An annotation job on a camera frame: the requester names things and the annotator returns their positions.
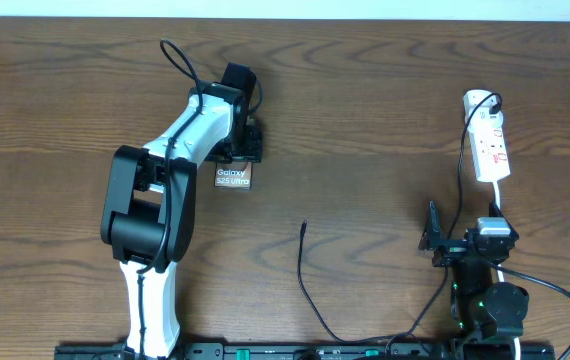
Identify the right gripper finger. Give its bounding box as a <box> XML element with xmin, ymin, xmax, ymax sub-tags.
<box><xmin>418</xmin><ymin>201</ymin><xmax>443</xmax><ymax>250</ymax></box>
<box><xmin>489</xmin><ymin>202</ymin><xmax>504</xmax><ymax>218</ymax></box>

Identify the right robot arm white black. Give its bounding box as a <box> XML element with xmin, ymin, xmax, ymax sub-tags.
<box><xmin>419</xmin><ymin>202</ymin><xmax>529</xmax><ymax>356</ymax></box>

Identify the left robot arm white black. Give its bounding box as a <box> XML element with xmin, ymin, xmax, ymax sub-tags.
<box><xmin>100</xmin><ymin>80</ymin><xmax>263</xmax><ymax>359</ymax></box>

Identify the black plug in strip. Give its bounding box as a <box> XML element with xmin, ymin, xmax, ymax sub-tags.
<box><xmin>489</xmin><ymin>101</ymin><xmax>502</xmax><ymax>115</ymax></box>

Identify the white power strip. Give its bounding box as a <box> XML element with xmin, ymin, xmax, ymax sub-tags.
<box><xmin>463</xmin><ymin>89</ymin><xmax>510</xmax><ymax>183</ymax></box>

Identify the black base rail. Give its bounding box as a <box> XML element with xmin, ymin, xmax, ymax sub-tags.
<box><xmin>54</xmin><ymin>341</ymin><xmax>556</xmax><ymax>360</ymax></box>

